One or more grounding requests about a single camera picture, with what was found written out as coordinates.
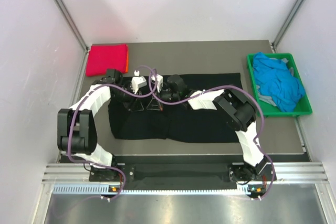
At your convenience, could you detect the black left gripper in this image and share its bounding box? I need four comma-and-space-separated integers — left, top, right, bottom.
112, 83, 143, 111

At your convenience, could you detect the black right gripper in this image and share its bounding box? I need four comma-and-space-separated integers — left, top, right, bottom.
148, 85, 181, 111

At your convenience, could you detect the black t-shirt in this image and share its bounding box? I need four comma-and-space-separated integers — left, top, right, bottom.
108, 73, 242, 143

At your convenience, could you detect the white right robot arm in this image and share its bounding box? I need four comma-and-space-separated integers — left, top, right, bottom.
149, 73, 272, 185

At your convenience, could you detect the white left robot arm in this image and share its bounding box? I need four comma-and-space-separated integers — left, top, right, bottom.
57, 69, 147, 180

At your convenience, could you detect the folded orange t-shirt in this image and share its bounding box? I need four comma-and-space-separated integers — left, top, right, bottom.
125, 45, 129, 73

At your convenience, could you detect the folded pink t-shirt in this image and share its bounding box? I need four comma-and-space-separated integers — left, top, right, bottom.
86, 44, 127, 77

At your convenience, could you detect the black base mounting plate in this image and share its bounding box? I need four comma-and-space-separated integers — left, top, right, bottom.
88, 163, 278, 183

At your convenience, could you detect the blue t-shirt in bin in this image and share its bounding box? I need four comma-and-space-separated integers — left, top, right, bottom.
252, 51, 307, 112

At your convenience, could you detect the green plastic bin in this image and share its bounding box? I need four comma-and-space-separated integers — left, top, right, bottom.
247, 52, 312, 117

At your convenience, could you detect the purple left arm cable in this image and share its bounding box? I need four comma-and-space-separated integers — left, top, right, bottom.
67, 65, 158, 201

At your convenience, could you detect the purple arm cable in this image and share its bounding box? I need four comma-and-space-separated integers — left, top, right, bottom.
148, 68, 276, 201
67, 65, 158, 201

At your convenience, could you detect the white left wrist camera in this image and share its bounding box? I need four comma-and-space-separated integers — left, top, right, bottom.
131, 70, 147, 94

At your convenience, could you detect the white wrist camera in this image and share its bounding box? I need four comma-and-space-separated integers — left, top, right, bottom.
151, 74, 163, 93
131, 70, 147, 94

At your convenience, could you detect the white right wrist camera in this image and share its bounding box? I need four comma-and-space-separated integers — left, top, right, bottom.
151, 74, 163, 93

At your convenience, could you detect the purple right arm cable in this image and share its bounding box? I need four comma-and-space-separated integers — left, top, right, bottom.
148, 68, 276, 201

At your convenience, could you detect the grey slotted cable duct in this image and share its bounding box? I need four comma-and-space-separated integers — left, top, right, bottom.
52, 184, 266, 195

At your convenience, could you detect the aluminium frame rail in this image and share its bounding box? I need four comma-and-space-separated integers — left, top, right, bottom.
43, 162, 328, 184

